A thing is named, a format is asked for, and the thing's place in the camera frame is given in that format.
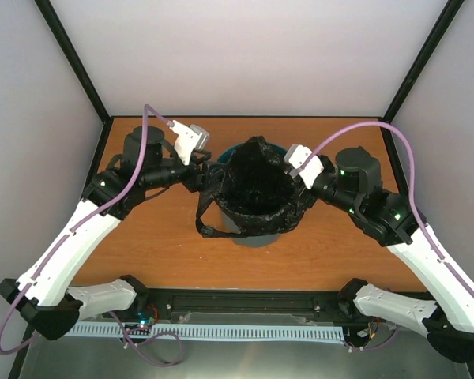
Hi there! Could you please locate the black plastic trash bag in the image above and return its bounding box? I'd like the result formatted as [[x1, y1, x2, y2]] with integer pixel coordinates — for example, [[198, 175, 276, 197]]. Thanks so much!
[[195, 136, 313, 238]]

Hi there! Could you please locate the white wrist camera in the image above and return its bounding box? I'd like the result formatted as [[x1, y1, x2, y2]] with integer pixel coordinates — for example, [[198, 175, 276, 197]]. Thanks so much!
[[284, 144, 325, 190], [170, 120, 210, 166]]

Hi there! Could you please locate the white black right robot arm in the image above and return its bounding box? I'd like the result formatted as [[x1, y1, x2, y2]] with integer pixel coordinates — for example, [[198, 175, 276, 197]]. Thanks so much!
[[286, 146, 474, 363]]

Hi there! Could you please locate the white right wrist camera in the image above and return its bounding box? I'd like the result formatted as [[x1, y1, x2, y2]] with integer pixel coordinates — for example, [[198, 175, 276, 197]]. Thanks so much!
[[284, 144, 325, 190]]

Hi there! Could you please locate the black left rear frame post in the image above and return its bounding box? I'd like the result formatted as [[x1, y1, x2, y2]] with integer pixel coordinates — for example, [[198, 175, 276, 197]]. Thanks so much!
[[34, 0, 111, 123]]

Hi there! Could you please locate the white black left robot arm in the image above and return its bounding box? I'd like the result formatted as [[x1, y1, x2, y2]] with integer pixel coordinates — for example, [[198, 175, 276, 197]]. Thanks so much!
[[0, 122, 211, 340]]

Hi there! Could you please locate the metal base plate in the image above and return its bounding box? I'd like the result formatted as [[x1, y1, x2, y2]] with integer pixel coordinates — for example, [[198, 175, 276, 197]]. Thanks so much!
[[9, 331, 474, 378]]

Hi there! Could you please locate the teal plastic trash bin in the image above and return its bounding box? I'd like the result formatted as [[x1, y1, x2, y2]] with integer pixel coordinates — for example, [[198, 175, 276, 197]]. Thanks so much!
[[216, 143, 286, 248]]

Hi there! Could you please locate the black frame post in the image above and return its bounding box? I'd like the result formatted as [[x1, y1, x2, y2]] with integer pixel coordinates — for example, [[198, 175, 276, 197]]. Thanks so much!
[[34, 0, 111, 123], [382, 0, 465, 123]]

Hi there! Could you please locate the light blue slotted cable duct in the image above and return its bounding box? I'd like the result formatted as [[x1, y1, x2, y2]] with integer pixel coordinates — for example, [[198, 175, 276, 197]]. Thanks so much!
[[69, 321, 345, 343]]

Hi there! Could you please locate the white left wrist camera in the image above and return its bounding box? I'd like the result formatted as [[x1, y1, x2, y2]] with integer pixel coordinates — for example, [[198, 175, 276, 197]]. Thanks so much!
[[170, 120, 210, 166]]

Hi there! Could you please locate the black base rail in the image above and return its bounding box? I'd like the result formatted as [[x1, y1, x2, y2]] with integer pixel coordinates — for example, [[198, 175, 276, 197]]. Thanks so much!
[[37, 287, 459, 325]]

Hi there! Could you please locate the black right rear frame post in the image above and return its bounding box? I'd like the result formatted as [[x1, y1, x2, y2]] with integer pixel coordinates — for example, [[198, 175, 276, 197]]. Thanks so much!
[[382, 0, 465, 123]]

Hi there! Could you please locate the small green-lit circuit board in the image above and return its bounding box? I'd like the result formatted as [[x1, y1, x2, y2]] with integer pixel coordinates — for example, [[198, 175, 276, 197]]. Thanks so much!
[[137, 309, 158, 328]]

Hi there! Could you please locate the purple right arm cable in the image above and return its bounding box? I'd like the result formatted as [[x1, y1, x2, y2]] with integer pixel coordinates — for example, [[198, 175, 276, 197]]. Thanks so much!
[[290, 120, 474, 313]]

